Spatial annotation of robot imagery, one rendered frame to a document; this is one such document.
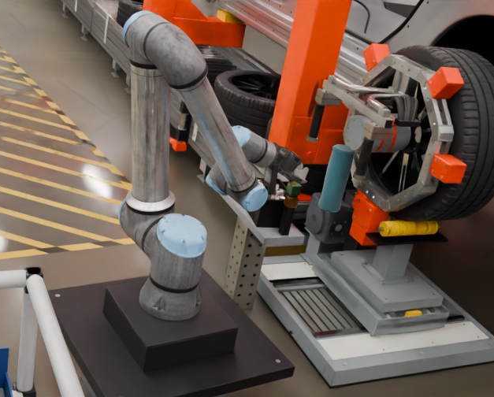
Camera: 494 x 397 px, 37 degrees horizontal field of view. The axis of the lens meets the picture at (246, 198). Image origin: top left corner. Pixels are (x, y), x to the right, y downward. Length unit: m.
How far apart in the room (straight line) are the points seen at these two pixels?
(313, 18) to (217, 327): 1.35
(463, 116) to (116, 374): 1.41
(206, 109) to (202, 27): 2.96
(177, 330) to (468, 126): 1.19
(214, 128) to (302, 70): 1.06
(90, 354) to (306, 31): 1.56
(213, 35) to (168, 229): 2.99
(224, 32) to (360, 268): 2.38
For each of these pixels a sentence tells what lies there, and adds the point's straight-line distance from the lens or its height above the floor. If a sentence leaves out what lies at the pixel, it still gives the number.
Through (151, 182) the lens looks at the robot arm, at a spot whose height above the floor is 0.76.
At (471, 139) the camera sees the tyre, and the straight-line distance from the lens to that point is 2.63.
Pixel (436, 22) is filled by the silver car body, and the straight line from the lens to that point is 3.24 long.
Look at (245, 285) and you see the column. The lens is 3.03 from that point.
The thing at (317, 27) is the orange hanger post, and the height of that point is 1.12.
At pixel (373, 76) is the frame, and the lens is 2.90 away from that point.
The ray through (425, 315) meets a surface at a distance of 3.09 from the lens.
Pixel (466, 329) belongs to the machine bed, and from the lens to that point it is 3.27.
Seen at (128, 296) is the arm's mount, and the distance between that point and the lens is 2.32.
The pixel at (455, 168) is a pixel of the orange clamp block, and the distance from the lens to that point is 2.57.
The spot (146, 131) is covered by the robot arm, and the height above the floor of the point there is 0.92.
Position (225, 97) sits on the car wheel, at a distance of 4.20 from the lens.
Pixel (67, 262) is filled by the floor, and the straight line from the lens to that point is 3.24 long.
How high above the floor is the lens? 1.66
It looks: 24 degrees down
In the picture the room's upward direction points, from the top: 12 degrees clockwise
